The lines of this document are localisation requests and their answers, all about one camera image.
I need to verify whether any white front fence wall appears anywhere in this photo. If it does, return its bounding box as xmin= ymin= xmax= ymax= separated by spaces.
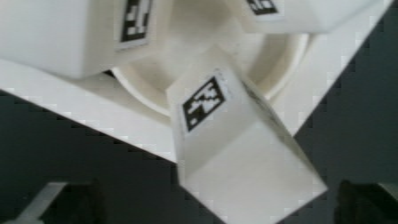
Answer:
xmin=0 ymin=59 xmax=176 ymax=162

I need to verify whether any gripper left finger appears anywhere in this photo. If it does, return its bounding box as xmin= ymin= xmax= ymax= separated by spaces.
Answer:
xmin=7 ymin=180 xmax=105 ymax=224

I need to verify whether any white round stool seat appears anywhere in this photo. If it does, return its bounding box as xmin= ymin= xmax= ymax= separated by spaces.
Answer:
xmin=112 ymin=0 xmax=309 ymax=116

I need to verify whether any white stool leg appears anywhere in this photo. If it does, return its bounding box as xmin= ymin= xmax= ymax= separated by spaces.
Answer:
xmin=165 ymin=44 xmax=328 ymax=224
xmin=0 ymin=0 xmax=174 ymax=79
xmin=222 ymin=0 xmax=382 ymax=34

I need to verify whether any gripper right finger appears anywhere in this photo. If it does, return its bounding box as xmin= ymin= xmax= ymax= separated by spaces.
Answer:
xmin=334 ymin=180 xmax=398 ymax=224

